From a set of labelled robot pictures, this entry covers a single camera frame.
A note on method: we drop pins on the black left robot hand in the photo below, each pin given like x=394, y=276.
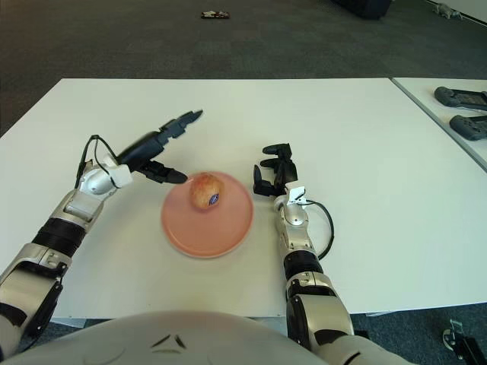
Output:
x=146, y=146

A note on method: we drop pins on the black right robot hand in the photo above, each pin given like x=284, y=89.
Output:
x=285, y=171

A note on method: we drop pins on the red yellow apple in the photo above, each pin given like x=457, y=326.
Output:
x=203, y=188

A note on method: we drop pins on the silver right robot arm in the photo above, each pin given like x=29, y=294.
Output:
x=300, y=239

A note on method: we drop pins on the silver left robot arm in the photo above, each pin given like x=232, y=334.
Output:
x=57, y=235

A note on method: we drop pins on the pink round plate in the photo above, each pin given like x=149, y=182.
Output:
x=228, y=232

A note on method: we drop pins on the small black red floor object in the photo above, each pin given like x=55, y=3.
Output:
x=215, y=15

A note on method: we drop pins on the dark bulky floor object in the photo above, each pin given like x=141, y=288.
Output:
x=361, y=9

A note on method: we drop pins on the grey handheld controller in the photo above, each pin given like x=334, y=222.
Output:
x=456, y=97
x=470, y=127

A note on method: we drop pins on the grey robot torso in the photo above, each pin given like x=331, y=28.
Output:
x=190, y=338

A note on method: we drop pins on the small grey floor toy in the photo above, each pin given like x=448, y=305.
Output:
x=447, y=10

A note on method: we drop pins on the black stand with caster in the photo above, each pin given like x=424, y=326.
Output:
x=468, y=346

